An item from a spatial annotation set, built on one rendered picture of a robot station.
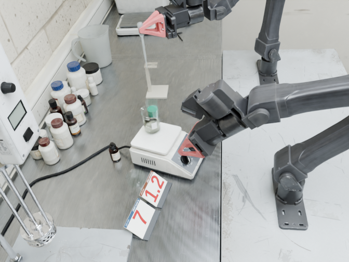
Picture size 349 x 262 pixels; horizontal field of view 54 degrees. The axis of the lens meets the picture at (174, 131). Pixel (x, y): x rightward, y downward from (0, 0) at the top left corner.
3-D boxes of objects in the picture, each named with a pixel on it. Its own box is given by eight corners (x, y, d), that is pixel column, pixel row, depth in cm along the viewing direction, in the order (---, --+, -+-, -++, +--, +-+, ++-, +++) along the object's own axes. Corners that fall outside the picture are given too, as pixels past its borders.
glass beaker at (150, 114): (165, 129, 104) (162, 107, 99) (153, 139, 101) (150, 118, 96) (150, 121, 107) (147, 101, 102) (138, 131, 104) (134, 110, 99)
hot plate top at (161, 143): (183, 129, 104) (183, 127, 104) (166, 156, 96) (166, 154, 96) (147, 120, 108) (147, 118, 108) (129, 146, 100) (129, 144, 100)
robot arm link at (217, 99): (192, 112, 73) (236, 82, 66) (199, 88, 80) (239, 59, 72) (228, 144, 78) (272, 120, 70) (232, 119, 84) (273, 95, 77)
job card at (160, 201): (172, 183, 99) (171, 174, 96) (161, 208, 93) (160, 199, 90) (152, 179, 101) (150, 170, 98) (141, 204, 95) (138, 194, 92)
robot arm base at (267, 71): (262, 70, 124) (282, 70, 123) (258, 44, 139) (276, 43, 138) (260, 89, 130) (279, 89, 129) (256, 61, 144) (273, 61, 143)
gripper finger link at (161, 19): (139, 23, 97) (170, 14, 100) (131, 14, 102) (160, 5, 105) (143, 44, 102) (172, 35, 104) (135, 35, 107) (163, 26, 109)
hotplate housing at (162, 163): (207, 152, 107) (207, 133, 102) (192, 183, 99) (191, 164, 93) (145, 136, 115) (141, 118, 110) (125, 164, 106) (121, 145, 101)
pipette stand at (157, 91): (168, 86, 136) (165, 57, 127) (166, 99, 130) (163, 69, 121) (148, 87, 136) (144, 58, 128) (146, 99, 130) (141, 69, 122)
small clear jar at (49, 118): (70, 129, 121) (65, 114, 116) (60, 139, 117) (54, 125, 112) (57, 125, 123) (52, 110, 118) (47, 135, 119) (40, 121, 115)
